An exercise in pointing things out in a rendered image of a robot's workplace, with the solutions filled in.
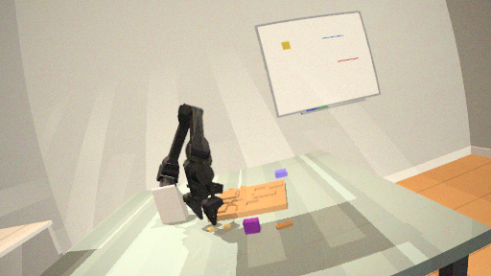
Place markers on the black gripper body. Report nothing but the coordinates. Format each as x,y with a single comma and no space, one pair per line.
198,192

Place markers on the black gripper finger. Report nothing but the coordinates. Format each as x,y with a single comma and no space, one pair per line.
212,215
196,207

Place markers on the purple rectangular block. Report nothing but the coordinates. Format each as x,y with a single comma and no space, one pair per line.
281,173

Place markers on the magenta block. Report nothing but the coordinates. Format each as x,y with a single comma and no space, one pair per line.
251,225

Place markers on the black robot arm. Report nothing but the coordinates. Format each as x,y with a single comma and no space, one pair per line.
198,157

